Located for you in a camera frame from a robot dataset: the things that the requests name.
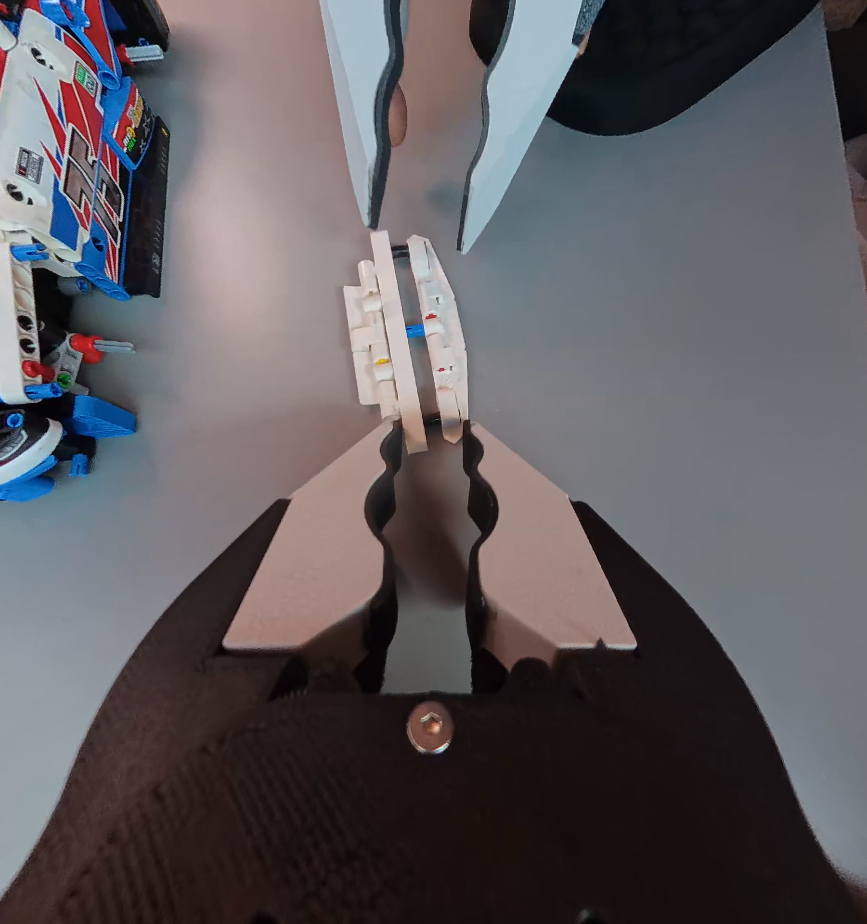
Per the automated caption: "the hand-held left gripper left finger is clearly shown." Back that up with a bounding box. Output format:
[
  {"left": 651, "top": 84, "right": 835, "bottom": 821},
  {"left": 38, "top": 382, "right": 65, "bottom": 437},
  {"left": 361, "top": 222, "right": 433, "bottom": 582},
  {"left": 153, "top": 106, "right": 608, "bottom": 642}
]
[{"left": 222, "top": 421, "right": 405, "bottom": 690}]

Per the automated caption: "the grey desk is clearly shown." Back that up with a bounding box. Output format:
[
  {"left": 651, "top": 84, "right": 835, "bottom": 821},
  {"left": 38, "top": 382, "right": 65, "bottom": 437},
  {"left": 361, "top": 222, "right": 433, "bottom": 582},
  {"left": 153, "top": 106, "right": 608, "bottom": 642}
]
[{"left": 0, "top": 0, "right": 867, "bottom": 924}]

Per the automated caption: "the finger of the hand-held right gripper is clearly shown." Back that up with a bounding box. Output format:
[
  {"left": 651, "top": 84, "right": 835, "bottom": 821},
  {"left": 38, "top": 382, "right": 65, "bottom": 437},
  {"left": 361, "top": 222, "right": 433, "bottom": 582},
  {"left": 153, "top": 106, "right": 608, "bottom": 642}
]
[
  {"left": 320, "top": 0, "right": 411, "bottom": 231},
  {"left": 456, "top": 0, "right": 587, "bottom": 255}
]

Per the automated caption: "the white toy brick assembly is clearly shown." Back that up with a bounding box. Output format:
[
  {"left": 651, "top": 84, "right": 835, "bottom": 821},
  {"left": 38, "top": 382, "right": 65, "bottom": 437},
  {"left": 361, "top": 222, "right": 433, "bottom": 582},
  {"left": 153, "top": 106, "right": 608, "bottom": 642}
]
[{"left": 343, "top": 230, "right": 470, "bottom": 456}]

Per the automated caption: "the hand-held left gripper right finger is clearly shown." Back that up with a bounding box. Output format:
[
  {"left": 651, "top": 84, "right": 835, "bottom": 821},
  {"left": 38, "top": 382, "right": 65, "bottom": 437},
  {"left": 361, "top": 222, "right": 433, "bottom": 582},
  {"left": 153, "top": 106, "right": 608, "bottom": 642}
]
[{"left": 462, "top": 421, "right": 638, "bottom": 676}]

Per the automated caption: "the black quilted cushion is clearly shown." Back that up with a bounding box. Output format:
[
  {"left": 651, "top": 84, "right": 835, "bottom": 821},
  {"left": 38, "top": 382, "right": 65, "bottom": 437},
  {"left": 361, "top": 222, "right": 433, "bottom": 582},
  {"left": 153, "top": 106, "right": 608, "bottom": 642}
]
[{"left": 469, "top": 0, "right": 820, "bottom": 137}]

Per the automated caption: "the toy brick race car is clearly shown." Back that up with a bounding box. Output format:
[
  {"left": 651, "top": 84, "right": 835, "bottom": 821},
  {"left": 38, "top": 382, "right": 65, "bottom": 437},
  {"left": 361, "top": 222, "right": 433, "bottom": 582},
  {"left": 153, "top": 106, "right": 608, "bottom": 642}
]
[{"left": 0, "top": 0, "right": 170, "bottom": 502}]

